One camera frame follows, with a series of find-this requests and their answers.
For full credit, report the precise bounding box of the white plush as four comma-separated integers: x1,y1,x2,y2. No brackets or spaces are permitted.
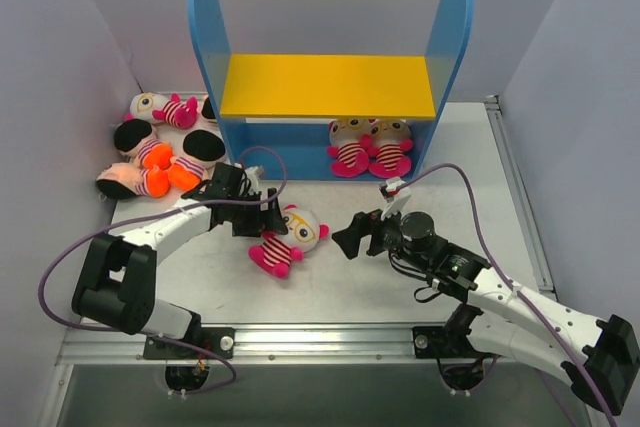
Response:
125,92,198,130
368,119,413,179
248,204,330,279

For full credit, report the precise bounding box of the pink plush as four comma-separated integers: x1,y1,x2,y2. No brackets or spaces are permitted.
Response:
327,117,372,178

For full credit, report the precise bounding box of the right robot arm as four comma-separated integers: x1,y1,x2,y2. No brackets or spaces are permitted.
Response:
332,210,639,416

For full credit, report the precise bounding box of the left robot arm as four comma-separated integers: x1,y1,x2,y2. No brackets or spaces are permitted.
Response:
71,164,286,358

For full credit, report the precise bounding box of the blue and yellow toy shelf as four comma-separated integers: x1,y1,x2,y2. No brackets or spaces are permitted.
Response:
186,0,474,181

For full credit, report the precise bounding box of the black-haired doll, centre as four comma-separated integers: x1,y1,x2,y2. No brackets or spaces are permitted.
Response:
167,129,226,192

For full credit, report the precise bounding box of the black-haired doll, lower left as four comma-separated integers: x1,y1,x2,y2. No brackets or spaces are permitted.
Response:
95,163,171,201

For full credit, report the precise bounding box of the black-haired doll, upper left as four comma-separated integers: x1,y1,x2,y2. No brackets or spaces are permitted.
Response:
113,119,174,170

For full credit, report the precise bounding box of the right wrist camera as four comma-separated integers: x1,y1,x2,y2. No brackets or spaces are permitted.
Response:
379,177,412,220

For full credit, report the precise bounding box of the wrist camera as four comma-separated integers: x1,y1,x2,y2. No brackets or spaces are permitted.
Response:
240,166,264,195
379,177,412,220

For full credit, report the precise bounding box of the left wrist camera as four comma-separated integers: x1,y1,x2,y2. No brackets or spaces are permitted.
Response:
240,166,264,195

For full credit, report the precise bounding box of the aluminium front rail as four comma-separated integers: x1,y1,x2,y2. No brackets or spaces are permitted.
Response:
55,322,501,366

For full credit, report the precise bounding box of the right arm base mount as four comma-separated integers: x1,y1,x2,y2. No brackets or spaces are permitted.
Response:
412,304,493,360

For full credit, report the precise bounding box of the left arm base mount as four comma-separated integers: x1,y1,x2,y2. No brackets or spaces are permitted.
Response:
142,326,236,361

